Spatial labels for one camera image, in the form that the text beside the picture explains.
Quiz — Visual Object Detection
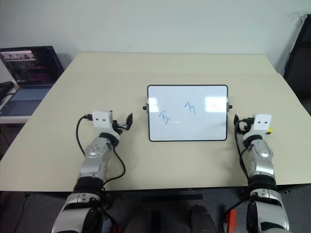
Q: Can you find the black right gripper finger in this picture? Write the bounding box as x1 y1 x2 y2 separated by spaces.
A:
233 114 241 133

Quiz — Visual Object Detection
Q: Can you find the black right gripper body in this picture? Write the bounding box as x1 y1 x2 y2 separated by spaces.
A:
237 117 255 133

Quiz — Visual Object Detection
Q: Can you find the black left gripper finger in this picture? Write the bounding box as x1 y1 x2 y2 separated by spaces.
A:
124 112 134 131

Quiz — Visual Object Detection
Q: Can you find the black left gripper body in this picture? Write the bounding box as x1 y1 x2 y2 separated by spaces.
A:
112 119 128 135

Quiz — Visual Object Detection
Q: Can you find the black-framed whiteboard with scribbles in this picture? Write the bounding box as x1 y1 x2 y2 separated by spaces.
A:
142 84 233 142

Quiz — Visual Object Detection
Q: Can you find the black chair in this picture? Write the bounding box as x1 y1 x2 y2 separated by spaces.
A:
283 14 311 99

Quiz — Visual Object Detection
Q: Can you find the black bar under table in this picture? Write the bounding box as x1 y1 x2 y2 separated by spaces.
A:
141 194 204 203

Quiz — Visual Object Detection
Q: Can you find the red orange clamp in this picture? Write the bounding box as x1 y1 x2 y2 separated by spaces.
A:
225 209 238 233

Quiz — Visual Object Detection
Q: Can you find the open blue laptop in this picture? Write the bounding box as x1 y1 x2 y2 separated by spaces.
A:
0 46 65 117

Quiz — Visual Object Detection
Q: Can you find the dark rounded shape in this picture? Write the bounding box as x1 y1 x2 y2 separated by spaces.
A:
190 204 221 233

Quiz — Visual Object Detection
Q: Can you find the black object beside laptop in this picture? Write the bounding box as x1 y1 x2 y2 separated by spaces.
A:
0 81 16 99

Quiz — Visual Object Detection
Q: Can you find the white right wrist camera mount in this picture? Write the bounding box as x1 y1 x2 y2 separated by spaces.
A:
252 113 272 133

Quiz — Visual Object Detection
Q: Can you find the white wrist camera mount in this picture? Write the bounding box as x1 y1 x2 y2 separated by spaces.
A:
252 113 272 133
92 110 114 129

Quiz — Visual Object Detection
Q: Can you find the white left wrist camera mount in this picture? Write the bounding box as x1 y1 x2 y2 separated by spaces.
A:
92 110 114 129

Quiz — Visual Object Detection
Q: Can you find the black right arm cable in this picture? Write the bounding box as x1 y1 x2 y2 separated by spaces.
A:
234 118 251 182

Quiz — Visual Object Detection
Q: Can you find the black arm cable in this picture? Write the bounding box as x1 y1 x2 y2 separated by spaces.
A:
76 114 126 186
234 118 251 182

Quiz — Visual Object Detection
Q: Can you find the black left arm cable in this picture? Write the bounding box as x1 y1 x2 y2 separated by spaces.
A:
76 114 126 186

